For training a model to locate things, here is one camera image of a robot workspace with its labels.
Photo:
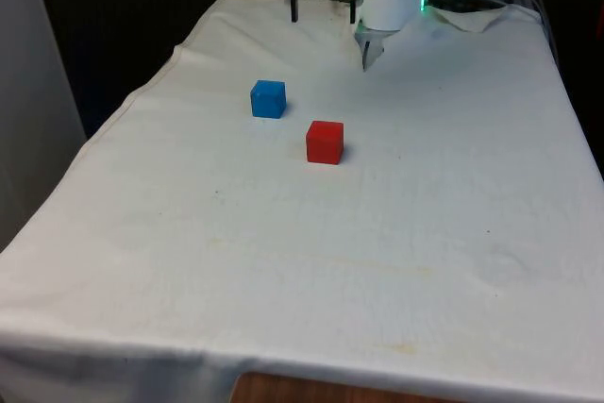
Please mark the blue cube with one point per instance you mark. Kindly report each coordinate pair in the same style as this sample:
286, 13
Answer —
268, 100

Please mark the red cube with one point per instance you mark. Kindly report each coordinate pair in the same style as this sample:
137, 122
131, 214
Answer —
324, 142

